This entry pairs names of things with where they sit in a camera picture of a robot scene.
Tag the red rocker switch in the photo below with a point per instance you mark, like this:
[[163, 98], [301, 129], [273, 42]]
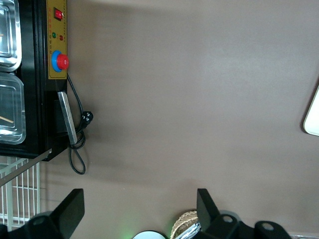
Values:
[[58, 14]]

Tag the black sealing machine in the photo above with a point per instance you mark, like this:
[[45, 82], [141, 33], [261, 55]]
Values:
[[35, 99]]

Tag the red emergency stop button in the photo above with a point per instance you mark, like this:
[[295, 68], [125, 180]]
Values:
[[61, 61]]

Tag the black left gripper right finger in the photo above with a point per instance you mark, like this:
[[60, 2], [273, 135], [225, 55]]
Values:
[[209, 214]]

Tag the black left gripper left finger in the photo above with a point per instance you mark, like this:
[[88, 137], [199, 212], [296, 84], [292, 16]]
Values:
[[67, 214]]

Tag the stacked aluminium foil trays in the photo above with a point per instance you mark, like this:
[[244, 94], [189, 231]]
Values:
[[192, 231]]

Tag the clear plastic food container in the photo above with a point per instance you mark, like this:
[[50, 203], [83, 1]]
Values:
[[12, 99], [11, 37]]

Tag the white tray edge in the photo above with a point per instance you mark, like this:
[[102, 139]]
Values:
[[312, 117]]

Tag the thin wooden stick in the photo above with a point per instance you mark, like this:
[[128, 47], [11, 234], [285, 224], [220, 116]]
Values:
[[7, 119]]

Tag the light woven wicker basket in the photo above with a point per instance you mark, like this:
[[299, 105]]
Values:
[[183, 221]]

